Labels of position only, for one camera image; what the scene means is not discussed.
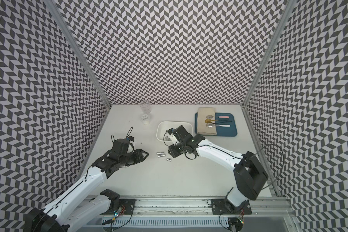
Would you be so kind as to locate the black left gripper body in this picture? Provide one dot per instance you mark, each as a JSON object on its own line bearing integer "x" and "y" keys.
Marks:
{"x": 134, "y": 158}

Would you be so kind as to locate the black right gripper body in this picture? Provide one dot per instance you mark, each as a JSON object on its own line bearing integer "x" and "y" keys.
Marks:
{"x": 178, "y": 149}

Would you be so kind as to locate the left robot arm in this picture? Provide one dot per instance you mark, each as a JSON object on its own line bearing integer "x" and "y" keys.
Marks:
{"x": 65, "y": 215}

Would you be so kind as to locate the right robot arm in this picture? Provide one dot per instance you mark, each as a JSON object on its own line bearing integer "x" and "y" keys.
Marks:
{"x": 250, "y": 175}

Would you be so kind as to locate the white plastic storage box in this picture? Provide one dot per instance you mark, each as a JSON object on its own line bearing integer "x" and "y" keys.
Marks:
{"x": 164, "y": 126}

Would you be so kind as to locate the clear drinking glass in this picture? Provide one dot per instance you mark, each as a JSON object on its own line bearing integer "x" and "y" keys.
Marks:
{"x": 145, "y": 106}

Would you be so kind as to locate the teal tray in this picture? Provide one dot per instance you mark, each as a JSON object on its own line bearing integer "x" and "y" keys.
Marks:
{"x": 202, "y": 129}

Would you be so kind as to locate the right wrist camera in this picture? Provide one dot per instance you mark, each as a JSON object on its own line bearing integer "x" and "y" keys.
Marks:
{"x": 180, "y": 134}

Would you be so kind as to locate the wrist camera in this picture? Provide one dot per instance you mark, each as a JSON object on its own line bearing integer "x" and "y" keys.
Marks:
{"x": 122, "y": 146}
{"x": 180, "y": 134}

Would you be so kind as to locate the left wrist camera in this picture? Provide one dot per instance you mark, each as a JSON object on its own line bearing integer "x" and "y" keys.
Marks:
{"x": 122, "y": 146}

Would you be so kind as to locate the white handled spoon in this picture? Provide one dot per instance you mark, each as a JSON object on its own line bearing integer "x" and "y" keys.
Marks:
{"x": 211, "y": 125}

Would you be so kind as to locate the gold black handled spoon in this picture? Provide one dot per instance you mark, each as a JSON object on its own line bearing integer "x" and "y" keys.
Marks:
{"x": 217, "y": 121}

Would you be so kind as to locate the pink handled spoon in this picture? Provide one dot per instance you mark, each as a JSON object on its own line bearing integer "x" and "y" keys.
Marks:
{"x": 217, "y": 117}

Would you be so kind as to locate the metal base rail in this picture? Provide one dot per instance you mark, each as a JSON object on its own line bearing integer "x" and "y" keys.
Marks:
{"x": 205, "y": 206}

